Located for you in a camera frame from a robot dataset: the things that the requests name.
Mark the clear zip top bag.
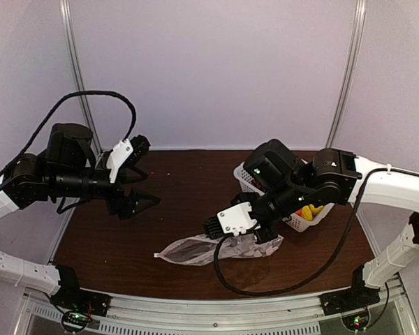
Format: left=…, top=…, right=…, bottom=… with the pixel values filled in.
left=153, top=233, right=284, bottom=268

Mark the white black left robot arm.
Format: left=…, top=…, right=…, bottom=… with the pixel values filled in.
left=0, top=123, right=161, bottom=310

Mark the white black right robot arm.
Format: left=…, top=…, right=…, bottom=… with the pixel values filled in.
left=222, top=139, right=419, bottom=308

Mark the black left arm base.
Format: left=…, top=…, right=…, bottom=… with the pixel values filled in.
left=50, top=265, right=111, bottom=317

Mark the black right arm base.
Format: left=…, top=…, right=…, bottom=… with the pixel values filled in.
left=319, top=265, right=381, bottom=315

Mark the white perforated plastic basket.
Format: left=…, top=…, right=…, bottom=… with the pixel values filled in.
left=233, top=163, right=334, bottom=232

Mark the orange toy pumpkin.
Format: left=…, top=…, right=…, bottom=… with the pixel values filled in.
left=295, top=206, right=311, bottom=220

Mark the yellow toy banana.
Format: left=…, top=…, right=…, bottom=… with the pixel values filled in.
left=305, top=213, right=318, bottom=222

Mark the yellow toy pepper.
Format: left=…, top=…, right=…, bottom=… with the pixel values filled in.
left=309, top=204, right=324, bottom=216

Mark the left round circuit board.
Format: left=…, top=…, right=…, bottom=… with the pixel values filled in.
left=61, top=311, right=92, bottom=332

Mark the round circuit board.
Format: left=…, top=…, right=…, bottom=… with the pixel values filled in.
left=61, top=311, right=92, bottom=332
left=341, top=310, right=370, bottom=332

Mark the right round circuit board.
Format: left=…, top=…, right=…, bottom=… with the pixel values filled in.
left=341, top=310, right=370, bottom=332

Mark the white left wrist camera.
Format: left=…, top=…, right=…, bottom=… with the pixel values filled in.
left=105, top=135, right=150, bottom=184

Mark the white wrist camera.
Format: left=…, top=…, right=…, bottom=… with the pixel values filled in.
left=203, top=202, right=260, bottom=239
left=105, top=135, right=150, bottom=184

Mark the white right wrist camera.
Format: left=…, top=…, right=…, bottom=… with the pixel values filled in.
left=203, top=202, right=260, bottom=239

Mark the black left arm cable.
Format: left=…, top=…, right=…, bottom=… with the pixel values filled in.
left=0, top=90, right=137, bottom=189

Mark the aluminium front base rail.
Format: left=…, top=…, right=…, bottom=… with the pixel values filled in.
left=10, top=276, right=419, bottom=334

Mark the left aluminium frame post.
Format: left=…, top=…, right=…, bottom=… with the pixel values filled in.
left=59, top=0, right=102, bottom=154

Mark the aluminium frame post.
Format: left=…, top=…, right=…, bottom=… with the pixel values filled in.
left=325, top=0, right=367, bottom=147
left=59, top=0, right=102, bottom=154

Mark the right aluminium frame post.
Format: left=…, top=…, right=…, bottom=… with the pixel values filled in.
left=325, top=0, right=367, bottom=147

